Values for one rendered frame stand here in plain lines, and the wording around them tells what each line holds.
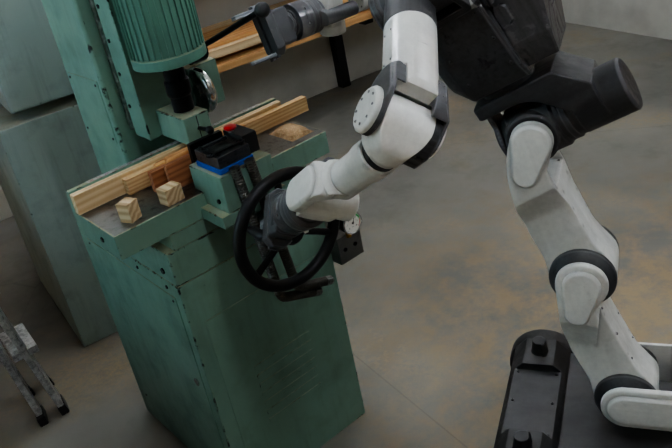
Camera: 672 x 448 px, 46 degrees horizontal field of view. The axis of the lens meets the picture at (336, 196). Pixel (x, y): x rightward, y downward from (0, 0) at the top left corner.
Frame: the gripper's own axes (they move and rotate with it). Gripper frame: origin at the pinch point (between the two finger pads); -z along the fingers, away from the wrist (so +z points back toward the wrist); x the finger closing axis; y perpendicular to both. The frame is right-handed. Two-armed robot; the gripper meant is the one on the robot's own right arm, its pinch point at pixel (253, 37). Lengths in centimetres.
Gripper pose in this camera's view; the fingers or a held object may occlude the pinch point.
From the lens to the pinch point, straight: 185.4
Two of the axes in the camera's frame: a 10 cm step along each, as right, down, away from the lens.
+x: 3.8, 9.1, 1.7
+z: 7.5, -4.2, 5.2
